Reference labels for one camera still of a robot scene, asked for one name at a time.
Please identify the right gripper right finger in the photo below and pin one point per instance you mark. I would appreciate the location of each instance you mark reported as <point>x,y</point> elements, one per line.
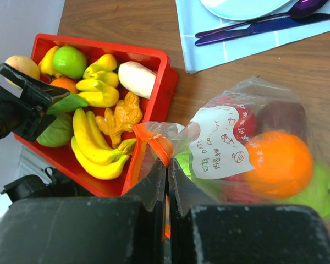
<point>204,231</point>

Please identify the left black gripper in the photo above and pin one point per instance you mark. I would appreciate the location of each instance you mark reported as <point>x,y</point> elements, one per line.
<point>27,116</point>

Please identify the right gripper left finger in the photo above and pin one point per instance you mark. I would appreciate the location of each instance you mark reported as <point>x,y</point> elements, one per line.
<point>126,229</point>

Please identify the white radish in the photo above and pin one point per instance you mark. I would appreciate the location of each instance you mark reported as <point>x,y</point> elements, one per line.
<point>137,78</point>

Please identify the clear orange zip top bag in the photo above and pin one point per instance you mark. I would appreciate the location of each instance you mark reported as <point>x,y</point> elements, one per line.
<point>187,144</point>

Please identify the orange fruit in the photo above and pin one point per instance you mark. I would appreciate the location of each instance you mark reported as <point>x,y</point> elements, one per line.
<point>283,165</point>

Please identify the dark red fruit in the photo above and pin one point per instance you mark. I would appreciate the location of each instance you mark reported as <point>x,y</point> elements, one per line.
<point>289,117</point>

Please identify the green cucumber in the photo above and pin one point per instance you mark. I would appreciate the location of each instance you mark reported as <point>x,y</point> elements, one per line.
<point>68,104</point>

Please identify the small yellow pepper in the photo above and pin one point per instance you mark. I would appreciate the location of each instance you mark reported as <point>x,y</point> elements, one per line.
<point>45,65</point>

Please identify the peach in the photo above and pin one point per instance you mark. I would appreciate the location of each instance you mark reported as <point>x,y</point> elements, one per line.
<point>25,65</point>

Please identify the large green guava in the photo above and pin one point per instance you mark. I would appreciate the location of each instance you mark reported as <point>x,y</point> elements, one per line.
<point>58,133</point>

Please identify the green apple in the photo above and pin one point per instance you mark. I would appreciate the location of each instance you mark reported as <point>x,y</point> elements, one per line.
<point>70,62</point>

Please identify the yellow bell pepper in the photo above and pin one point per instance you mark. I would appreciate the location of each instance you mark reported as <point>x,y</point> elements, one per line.
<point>99,82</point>

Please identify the red plastic tray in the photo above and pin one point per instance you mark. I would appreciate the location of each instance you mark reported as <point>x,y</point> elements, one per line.
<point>154,109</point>

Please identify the yellow banana bunch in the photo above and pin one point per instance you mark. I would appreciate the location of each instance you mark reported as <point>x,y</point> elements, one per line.
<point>92,151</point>

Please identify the orange ginger root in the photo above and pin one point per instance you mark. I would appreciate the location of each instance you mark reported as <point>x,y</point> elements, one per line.
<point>126,114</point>

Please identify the blue checked cloth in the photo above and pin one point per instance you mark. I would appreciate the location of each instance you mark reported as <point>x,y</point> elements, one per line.
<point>193,17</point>

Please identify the purple knife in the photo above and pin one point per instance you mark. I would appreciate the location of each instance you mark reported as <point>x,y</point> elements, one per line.
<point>262,27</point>

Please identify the cream and blue plate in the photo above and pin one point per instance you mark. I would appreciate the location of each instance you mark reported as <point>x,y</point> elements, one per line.
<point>240,10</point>

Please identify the purple spoon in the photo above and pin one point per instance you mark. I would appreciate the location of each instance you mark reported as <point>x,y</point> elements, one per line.
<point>300,9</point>

